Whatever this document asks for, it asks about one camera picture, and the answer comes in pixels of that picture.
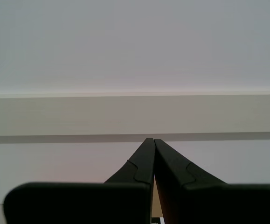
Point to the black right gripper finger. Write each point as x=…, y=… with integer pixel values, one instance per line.
x=78, y=203
x=218, y=205

